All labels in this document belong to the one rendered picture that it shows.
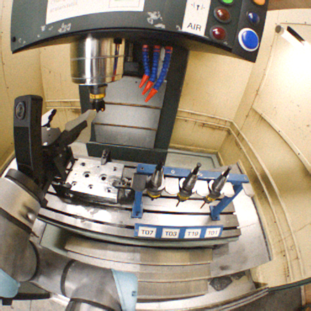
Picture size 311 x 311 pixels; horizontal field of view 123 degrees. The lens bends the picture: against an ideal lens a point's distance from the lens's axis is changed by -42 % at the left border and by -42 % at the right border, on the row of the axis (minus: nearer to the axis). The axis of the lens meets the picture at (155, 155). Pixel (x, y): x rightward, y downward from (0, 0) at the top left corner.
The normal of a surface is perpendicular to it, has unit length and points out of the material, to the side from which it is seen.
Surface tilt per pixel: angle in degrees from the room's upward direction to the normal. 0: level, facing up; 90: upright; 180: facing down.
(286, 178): 90
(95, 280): 34
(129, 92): 90
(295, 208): 90
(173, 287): 8
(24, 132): 63
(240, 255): 24
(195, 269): 8
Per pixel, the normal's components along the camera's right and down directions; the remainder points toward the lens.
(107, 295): 0.61, -0.79
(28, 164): -0.02, 0.25
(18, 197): 0.83, -0.37
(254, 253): -0.29, -0.72
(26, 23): -0.03, 0.67
